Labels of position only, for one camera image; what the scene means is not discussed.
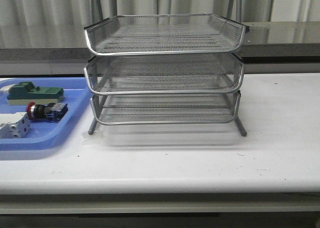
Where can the silver mesh tray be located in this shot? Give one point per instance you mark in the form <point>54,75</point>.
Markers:
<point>145,109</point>
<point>131,35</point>
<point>165,74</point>

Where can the red emergency stop push button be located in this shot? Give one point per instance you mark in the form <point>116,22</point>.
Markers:
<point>53,112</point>

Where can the clear adhesive tape patch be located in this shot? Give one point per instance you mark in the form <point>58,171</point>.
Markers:
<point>92,139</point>

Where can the blue plastic tray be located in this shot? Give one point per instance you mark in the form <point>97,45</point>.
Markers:
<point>46,134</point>

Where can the green and beige terminal block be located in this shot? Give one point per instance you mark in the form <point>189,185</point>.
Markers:
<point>25,92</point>

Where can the white circuit breaker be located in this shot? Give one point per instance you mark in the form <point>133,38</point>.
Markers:
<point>14,125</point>

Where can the grey stone back counter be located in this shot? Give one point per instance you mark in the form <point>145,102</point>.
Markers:
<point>61,50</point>

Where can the white pleated curtain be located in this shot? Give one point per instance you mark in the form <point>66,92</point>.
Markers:
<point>77,12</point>

